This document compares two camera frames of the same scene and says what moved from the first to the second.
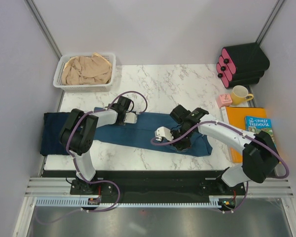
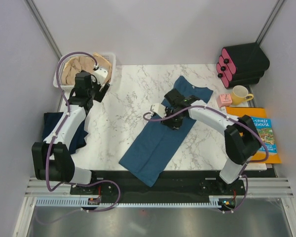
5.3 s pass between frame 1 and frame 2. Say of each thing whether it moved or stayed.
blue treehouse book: stayed
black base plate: stayed
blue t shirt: moved
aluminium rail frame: stayed
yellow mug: stayed
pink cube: stayed
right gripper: moved
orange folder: stayed
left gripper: moved
